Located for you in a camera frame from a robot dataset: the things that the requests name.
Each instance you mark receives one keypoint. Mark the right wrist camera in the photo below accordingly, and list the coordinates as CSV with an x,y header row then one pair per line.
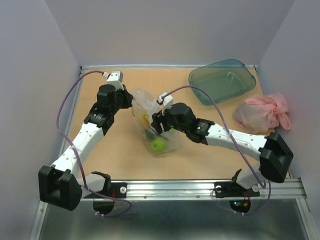
x,y
165,100

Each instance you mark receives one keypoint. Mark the green apple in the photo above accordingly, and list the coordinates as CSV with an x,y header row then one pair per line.
x,y
158,145

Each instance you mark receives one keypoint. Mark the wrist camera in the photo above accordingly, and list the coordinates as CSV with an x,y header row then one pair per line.
x,y
165,100
115,78

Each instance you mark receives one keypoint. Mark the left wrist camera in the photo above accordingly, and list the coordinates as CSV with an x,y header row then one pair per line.
x,y
115,78

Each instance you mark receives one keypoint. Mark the clear plastic bag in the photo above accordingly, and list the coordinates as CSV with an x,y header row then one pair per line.
x,y
143,106

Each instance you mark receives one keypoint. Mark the pink plastic bag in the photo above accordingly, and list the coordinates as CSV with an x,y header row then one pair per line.
x,y
260,113

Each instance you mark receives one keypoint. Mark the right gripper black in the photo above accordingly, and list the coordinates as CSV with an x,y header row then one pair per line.
x,y
159,117

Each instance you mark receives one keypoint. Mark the aluminium front rail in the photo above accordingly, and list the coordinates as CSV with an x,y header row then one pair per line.
x,y
208,189

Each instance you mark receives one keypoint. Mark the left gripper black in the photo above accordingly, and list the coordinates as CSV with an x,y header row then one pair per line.
x,y
127,97

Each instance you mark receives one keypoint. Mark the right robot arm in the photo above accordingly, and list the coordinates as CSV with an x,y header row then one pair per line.
x,y
272,153

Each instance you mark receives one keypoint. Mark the teal plastic container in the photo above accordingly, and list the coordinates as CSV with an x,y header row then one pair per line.
x,y
222,81

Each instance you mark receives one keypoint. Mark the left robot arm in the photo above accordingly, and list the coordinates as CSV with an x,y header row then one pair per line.
x,y
58,184

